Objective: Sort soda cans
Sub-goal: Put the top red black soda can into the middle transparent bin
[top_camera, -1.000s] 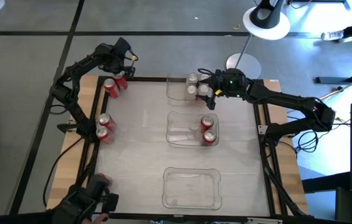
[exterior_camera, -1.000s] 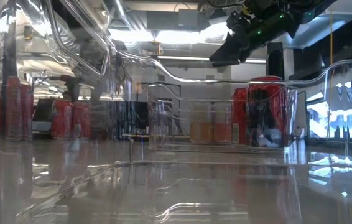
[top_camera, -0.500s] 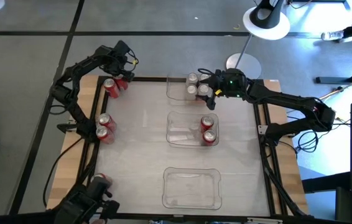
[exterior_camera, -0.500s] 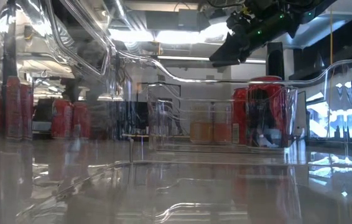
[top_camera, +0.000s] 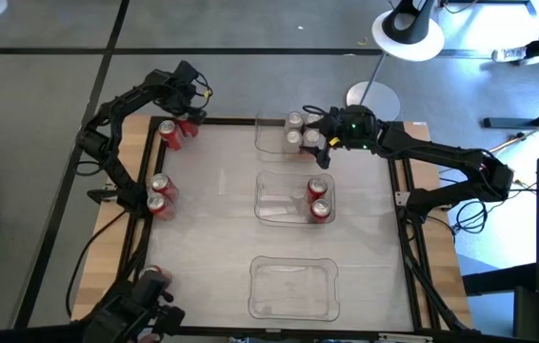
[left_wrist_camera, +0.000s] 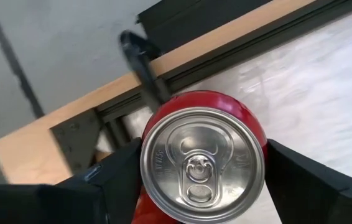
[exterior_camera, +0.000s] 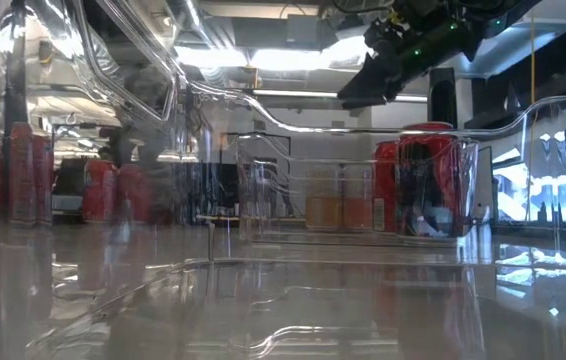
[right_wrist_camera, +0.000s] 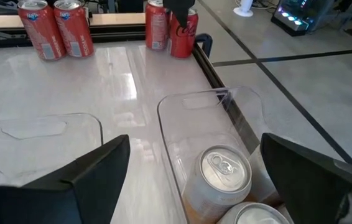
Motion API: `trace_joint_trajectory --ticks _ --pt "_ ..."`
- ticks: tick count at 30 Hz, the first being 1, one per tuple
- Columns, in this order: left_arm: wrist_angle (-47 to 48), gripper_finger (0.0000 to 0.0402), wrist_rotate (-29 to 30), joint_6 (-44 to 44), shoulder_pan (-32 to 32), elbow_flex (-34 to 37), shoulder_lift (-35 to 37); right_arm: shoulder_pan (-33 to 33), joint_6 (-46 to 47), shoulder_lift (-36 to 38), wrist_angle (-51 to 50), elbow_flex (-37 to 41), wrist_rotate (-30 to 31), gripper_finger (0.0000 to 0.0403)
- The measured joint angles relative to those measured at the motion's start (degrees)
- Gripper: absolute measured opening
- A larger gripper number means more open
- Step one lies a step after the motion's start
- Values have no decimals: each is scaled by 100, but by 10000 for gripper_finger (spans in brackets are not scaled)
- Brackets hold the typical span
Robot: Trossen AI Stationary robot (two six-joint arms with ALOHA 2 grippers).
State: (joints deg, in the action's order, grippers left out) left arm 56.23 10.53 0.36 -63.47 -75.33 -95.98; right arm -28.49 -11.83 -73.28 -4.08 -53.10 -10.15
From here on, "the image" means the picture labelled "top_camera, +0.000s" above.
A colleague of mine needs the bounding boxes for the black furniture piece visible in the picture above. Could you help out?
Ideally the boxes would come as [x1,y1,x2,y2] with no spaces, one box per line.
[462,263,537,296]

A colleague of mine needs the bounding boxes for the black frame crossbar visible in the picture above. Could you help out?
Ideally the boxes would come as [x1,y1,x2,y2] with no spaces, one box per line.
[0,323,539,343]

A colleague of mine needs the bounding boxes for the grey round base with pole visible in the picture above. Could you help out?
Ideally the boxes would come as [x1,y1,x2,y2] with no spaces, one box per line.
[345,50,402,123]

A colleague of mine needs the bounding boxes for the red soda can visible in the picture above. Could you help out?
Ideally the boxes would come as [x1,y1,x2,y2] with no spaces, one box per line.
[309,197,333,224]
[306,176,329,205]

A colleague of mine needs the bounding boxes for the black handheld video camera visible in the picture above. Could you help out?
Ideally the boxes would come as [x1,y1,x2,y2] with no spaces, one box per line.
[81,269,188,343]

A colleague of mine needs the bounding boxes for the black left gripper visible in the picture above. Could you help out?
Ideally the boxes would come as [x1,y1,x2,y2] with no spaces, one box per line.
[153,59,209,127]

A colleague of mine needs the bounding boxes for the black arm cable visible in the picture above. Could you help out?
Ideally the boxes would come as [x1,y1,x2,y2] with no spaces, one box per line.
[65,212,128,319]

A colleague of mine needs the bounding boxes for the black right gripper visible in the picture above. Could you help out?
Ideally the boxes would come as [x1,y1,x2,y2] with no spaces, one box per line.
[315,105,383,171]

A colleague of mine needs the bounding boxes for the person's shoe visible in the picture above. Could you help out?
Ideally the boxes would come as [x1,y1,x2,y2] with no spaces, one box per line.
[491,46,529,63]

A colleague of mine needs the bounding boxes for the yellow floor cable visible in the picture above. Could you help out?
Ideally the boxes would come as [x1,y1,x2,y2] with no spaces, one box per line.
[488,111,539,154]

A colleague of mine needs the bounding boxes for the clear plastic bin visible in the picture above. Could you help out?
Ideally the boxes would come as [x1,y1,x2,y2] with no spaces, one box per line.
[248,255,341,321]
[252,113,328,161]
[253,169,337,228]

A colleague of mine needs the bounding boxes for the black desk leg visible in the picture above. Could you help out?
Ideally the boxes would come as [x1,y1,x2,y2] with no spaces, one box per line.
[482,92,539,130]

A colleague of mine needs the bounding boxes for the white glossy surface sheet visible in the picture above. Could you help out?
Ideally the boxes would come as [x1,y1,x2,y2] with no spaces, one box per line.
[133,124,416,330]

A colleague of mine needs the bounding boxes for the black curved stand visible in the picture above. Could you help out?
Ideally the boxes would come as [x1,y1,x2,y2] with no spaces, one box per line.
[382,0,437,45]

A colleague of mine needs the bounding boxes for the black aluminium table frame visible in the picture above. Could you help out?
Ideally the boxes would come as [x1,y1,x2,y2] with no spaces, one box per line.
[71,115,475,334]

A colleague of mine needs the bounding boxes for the white round disc base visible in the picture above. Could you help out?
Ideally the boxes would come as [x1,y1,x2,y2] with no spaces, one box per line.
[372,9,446,62]

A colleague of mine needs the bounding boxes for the black cable loop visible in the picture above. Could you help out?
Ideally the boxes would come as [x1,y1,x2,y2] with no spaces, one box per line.
[440,178,539,235]

